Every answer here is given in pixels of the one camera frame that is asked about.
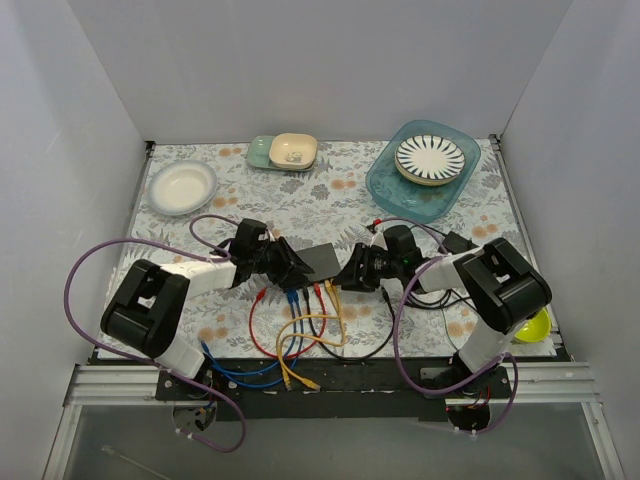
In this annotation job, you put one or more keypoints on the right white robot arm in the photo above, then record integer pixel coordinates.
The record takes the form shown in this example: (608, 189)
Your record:
(504, 287)

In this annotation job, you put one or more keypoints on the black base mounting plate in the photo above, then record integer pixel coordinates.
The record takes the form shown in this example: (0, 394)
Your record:
(370, 389)

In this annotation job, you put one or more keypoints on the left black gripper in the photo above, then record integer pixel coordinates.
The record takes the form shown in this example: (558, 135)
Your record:
(276, 256)

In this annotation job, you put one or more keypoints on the white blue-rimmed bowl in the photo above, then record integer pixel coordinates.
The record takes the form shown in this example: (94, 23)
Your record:
(181, 188)

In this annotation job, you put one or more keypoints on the floral patterned table mat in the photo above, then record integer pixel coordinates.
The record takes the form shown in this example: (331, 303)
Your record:
(328, 204)

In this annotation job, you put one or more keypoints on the teal transparent plastic tray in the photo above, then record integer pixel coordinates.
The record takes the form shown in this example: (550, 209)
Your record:
(404, 198)

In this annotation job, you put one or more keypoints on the black network switch box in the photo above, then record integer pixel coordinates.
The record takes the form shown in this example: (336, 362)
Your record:
(323, 260)

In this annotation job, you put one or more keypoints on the striped white blue plate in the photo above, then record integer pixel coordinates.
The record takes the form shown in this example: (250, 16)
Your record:
(429, 160)

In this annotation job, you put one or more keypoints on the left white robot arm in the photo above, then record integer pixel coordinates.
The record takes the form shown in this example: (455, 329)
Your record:
(145, 311)

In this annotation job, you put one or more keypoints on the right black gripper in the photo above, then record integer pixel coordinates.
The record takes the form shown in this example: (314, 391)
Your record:
(368, 264)

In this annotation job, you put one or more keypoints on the green square dish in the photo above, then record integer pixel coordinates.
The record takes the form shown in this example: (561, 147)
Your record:
(258, 153)

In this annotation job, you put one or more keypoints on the beige square bowl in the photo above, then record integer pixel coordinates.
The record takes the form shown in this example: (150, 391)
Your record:
(293, 151)

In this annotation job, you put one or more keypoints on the lime green bowl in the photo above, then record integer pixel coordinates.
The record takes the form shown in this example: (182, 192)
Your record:
(536, 329)

